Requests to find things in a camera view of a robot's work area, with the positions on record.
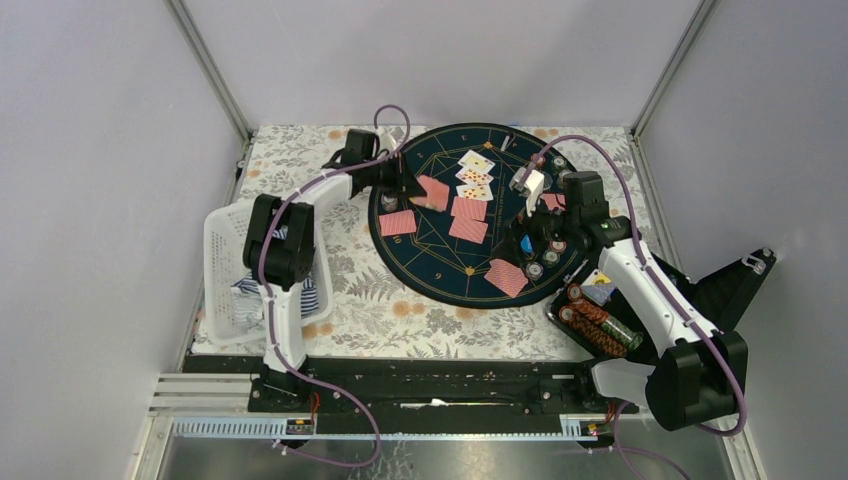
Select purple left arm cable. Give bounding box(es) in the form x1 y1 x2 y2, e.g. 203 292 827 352
256 104 412 412

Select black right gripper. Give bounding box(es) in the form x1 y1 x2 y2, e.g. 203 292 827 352
491 187 580 268

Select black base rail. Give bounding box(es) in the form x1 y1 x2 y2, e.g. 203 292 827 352
182 355 619 436

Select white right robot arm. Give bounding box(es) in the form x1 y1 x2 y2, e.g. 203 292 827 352
494 166 748 437

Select playing card deck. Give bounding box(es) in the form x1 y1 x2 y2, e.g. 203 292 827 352
581 269 616 306

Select red five chip stack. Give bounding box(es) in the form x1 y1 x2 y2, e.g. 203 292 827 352
550 241 567 253

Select round dark poker mat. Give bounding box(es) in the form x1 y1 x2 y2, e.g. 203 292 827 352
368 123 584 309

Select red card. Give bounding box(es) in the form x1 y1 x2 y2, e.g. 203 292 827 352
484 258 529 298
378 210 418 237

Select blue white striped cloth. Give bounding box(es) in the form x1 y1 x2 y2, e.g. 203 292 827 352
231 225 323 326

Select white plastic laundry basket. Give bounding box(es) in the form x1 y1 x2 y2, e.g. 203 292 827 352
201 198 336 347

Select seven of hearts card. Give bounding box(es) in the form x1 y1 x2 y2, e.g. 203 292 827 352
456 184 494 201

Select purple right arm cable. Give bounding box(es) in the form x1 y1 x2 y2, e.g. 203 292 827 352
526 134 750 478

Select red cards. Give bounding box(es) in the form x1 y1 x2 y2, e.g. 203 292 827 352
541 193 566 211

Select board card face down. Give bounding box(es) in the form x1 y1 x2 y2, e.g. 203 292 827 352
451 196 487 221
448 216 489 245

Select blue small blind button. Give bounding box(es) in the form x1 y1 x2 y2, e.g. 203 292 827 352
520 235 534 255

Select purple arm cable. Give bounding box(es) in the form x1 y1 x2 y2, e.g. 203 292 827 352
256 104 412 412
526 134 750 478

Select grey chip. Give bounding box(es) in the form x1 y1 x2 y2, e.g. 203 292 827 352
380 193 399 213
524 262 544 281

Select ace of clubs card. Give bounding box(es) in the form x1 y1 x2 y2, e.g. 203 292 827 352
458 150 495 173

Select black poker chip case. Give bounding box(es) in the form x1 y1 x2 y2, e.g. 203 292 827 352
546 246 778 366

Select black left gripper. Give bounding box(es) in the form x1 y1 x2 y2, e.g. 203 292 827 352
362 151 426 198

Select red chip rows in case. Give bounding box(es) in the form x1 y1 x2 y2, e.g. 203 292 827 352
558 284 643 358

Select pink sponge block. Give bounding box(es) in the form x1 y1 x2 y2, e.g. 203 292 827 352
410 175 450 212

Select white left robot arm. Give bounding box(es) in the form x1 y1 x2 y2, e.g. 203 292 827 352
242 129 426 411

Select nine of hearts card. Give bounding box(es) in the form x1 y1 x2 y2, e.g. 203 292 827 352
455 166 494 185

